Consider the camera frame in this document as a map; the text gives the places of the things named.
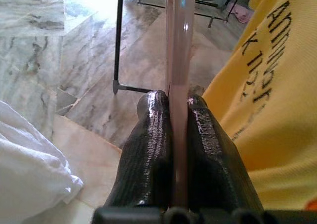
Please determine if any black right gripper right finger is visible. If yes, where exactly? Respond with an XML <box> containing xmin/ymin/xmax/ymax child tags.
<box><xmin>185</xmin><ymin>92</ymin><xmax>264</xmax><ymax>210</ymax></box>

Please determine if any orange t-shirt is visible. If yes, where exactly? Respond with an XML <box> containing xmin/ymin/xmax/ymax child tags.
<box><xmin>305</xmin><ymin>199</ymin><xmax>317</xmax><ymax>211</ymax></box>

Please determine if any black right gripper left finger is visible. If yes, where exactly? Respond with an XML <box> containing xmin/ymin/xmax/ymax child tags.
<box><xmin>106</xmin><ymin>89</ymin><xmax>174</xmax><ymax>208</ymax></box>

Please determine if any white garment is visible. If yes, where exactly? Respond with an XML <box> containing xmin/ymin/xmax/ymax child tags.
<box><xmin>0</xmin><ymin>99</ymin><xmax>85</xmax><ymax>224</ymax></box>

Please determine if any black metal drying rack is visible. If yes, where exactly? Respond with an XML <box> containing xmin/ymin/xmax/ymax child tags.
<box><xmin>112</xmin><ymin>0</ymin><xmax>248</xmax><ymax>96</ymax></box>

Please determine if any pink fabric scrap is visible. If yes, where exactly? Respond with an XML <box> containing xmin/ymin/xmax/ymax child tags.
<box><xmin>227</xmin><ymin>1</ymin><xmax>254</xmax><ymax>24</ymax></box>

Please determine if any yellow printed t-shirt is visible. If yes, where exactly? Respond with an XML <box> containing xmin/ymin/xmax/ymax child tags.
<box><xmin>201</xmin><ymin>0</ymin><xmax>317</xmax><ymax>210</ymax></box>

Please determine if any pink plastic hanger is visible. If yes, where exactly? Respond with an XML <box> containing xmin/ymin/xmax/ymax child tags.
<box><xmin>165</xmin><ymin>0</ymin><xmax>197</xmax><ymax>210</ymax></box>

